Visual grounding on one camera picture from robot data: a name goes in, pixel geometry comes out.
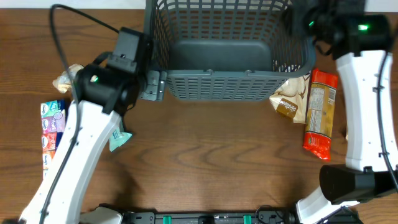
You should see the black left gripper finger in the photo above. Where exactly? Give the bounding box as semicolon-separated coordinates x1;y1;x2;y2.
139;70;160;101
157;71;167;101

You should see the teal flushable wipes packet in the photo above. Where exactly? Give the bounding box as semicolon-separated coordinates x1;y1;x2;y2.
109;121;133;152

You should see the grey plastic lattice basket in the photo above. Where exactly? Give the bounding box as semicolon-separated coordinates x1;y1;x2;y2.
144;0;315;101

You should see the orange gold biscuit packet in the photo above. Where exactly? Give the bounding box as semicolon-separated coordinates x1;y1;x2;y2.
303;68;338;161

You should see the Kleenex tissue multipack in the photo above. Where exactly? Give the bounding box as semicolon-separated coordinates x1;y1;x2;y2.
40;100;67;178

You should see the white brown snack bag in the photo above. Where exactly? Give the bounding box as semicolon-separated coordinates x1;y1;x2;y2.
269;71;312;124

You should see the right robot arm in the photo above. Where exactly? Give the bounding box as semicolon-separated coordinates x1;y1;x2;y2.
282;1;397;223

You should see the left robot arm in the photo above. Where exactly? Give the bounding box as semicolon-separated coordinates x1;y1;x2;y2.
19;56;167;223

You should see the crumpled beige paper pouch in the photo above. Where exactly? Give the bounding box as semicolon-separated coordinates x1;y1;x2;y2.
52;63;84;94

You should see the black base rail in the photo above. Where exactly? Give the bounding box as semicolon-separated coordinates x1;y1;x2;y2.
79;203;363;224

